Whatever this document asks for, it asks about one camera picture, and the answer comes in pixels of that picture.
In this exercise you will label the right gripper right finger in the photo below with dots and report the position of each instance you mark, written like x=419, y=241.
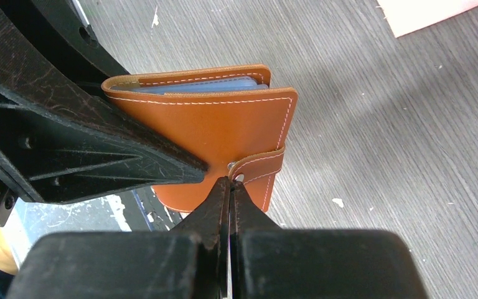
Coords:
x=268, y=261

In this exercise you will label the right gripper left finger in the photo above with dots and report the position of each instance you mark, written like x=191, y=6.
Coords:
x=188, y=261

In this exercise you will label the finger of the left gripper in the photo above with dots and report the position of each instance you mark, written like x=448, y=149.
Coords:
x=69, y=146
x=62, y=33

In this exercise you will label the brown leather card holder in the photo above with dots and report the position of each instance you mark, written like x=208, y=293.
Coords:
x=229, y=117

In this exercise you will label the pink cloth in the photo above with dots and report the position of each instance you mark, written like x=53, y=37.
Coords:
x=407, y=16

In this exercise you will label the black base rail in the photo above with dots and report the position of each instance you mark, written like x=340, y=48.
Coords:
x=144, y=211

